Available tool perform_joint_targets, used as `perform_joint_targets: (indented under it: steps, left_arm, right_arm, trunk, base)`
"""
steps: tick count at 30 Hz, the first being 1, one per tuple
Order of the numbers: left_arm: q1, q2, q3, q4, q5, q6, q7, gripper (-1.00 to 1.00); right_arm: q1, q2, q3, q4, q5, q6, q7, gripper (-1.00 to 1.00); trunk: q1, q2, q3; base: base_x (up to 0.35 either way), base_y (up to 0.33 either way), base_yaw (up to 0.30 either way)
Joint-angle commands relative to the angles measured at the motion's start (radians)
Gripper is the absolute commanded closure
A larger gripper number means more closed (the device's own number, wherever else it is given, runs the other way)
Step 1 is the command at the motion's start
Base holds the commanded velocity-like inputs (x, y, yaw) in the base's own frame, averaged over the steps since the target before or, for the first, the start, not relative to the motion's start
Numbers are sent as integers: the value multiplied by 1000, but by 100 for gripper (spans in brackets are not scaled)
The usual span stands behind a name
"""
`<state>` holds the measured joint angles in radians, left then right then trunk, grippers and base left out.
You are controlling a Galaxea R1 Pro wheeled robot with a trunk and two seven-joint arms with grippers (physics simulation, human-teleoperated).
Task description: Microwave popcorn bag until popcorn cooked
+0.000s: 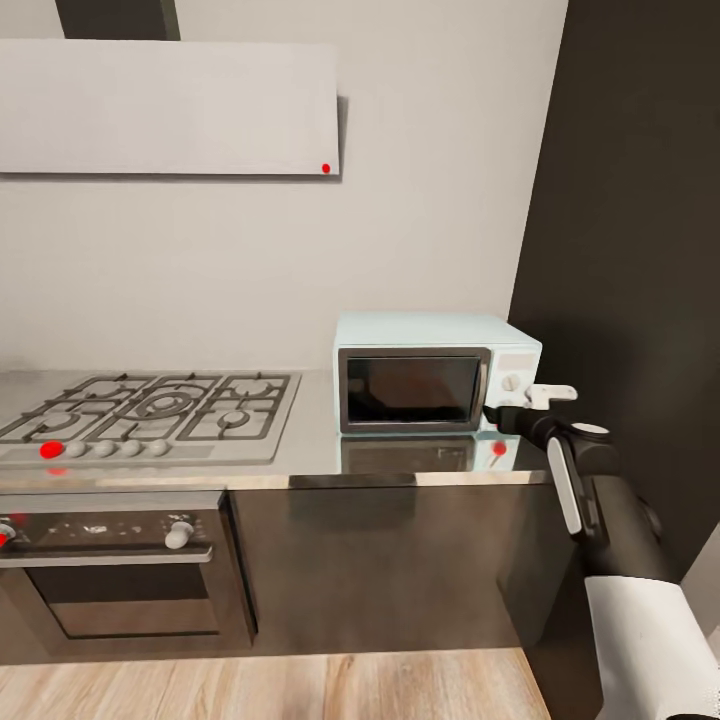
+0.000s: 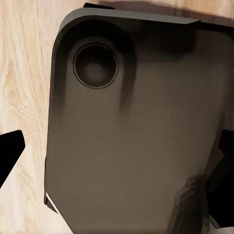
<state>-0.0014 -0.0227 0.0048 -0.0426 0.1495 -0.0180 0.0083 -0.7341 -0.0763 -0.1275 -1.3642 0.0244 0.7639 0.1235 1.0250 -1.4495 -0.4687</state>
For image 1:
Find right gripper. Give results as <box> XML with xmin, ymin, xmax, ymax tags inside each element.
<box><xmin>481</xmin><ymin>405</ymin><xmax>563</xmax><ymax>449</ymax></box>

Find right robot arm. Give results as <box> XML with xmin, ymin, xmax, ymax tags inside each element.
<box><xmin>481</xmin><ymin>384</ymin><xmax>720</xmax><ymax>720</ymax></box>

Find microwave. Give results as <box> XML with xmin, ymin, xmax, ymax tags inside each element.
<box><xmin>333</xmin><ymin>312</ymin><xmax>543</xmax><ymax>434</ymax></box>

